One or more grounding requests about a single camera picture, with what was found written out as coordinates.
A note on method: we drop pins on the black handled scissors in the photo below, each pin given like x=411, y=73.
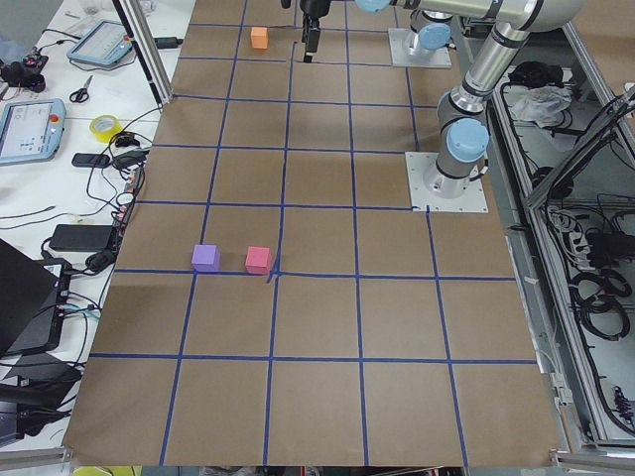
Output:
x=81, y=95

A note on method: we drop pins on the black power adapter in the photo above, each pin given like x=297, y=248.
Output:
x=81, y=238

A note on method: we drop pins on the teach pendant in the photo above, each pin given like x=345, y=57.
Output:
x=104, y=45
x=31, y=131

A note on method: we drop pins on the yellow tape roll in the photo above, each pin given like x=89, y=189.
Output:
x=105, y=128

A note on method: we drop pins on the power strip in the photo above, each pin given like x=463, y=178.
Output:
x=125, y=200

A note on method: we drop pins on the lower teach pendant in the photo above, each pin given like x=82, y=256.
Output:
x=31, y=131

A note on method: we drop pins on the aluminium frame post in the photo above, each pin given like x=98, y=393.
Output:
x=134, y=22

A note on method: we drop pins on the black smartphone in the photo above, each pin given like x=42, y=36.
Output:
x=90, y=160

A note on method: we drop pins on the purple foam block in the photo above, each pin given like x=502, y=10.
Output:
x=205, y=258

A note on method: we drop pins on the upper teach pendant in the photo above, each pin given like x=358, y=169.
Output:
x=104, y=45

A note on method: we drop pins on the crumpled white cloth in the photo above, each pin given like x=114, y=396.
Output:
x=544, y=106

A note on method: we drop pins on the orange foam block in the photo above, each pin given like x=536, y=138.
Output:
x=259, y=37

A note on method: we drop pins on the brown paper table cover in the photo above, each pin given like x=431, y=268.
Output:
x=382, y=336

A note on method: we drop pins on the black box on table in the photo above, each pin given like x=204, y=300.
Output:
x=33, y=397

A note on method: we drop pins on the black laptop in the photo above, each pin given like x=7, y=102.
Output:
x=33, y=293

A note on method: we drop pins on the pink foam block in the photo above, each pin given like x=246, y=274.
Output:
x=258, y=260

